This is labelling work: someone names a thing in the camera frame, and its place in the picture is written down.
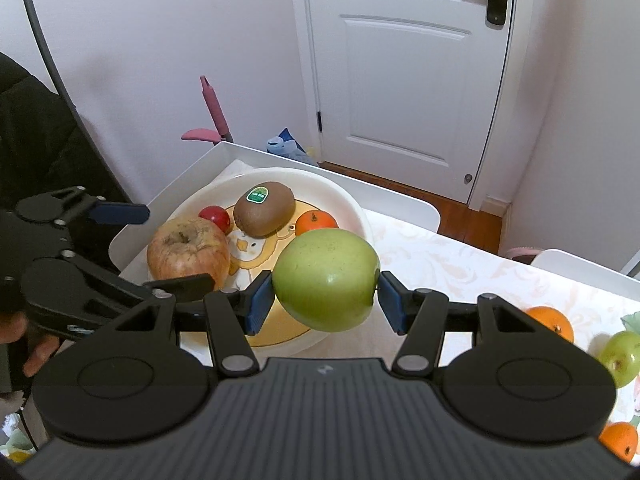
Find pink slipper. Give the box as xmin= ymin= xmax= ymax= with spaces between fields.
xmin=507 ymin=246 xmax=545 ymax=264

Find small orange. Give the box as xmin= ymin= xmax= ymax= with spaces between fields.
xmin=295 ymin=210 xmax=339 ymax=237

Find large orange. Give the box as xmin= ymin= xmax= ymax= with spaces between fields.
xmin=525 ymin=306 xmax=575 ymax=343
xmin=598 ymin=421 xmax=640 ymax=463

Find white rimmed table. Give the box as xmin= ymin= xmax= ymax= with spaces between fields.
xmin=109 ymin=141 xmax=640 ymax=291

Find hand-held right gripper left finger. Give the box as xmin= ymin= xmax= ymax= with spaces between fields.
xmin=115 ymin=270 xmax=274 ymax=378

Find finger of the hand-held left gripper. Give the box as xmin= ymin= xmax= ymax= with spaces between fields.
xmin=22 ymin=256 xmax=216 ymax=341
xmin=15 ymin=186 xmax=151 ymax=226

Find green apple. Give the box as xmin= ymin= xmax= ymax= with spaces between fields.
xmin=597 ymin=330 xmax=640 ymax=389
xmin=271 ymin=228 xmax=381 ymax=333

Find large red apple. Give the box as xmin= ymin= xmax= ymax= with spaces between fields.
xmin=146 ymin=216 xmax=232 ymax=292

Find person's left hand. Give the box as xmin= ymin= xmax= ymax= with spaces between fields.
xmin=0 ymin=310 xmax=61 ymax=378

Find cream oval plate duck print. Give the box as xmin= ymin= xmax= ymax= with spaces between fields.
xmin=162 ymin=166 xmax=371 ymax=348

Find red cherry tomato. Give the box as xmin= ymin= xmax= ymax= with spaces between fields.
xmin=198 ymin=205 xmax=232 ymax=234

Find brown kiwi with sticker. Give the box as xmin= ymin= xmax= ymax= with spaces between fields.
xmin=233 ymin=181 xmax=296 ymax=238

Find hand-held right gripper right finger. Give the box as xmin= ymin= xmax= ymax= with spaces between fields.
xmin=378 ymin=270 xmax=538 ymax=378

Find grey curved pole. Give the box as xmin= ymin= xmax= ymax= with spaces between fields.
xmin=12 ymin=0 xmax=83 ymax=131

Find white panel door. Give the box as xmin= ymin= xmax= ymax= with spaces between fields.
xmin=300 ymin=0 xmax=521 ymax=206

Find blue white plastic bag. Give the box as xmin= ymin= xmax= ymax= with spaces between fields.
xmin=265 ymin=127 xmax=319 ymax=167

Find dark cloth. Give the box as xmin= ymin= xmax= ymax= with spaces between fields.
xmin=0 ymin=52 xmax=133 ymax=216

